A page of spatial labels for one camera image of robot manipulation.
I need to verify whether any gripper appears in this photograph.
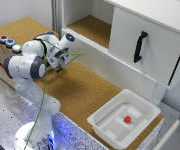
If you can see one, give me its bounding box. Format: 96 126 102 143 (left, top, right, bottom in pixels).
49 51 73 73

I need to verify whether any blue button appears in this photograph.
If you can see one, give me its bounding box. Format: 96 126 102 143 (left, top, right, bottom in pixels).
5 38 16 48

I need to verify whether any red button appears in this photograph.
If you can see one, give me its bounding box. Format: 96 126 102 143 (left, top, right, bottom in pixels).
0 34 9 45

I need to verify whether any white cabinet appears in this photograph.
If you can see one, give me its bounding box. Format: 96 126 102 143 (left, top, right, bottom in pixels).
60 0 180 107

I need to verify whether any white plastic box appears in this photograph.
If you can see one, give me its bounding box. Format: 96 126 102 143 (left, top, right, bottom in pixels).
86 88 162 150

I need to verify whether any white sliding door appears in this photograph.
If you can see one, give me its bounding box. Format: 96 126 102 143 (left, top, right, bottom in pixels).
107 5 180 87

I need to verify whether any pink block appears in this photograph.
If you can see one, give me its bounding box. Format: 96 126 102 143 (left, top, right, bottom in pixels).
123 115 132 124

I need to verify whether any green cable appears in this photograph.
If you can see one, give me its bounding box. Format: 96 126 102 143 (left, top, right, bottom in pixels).
23 38 87 150

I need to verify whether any black door handle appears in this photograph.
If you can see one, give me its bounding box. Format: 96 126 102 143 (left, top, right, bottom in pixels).
133 30 149 64

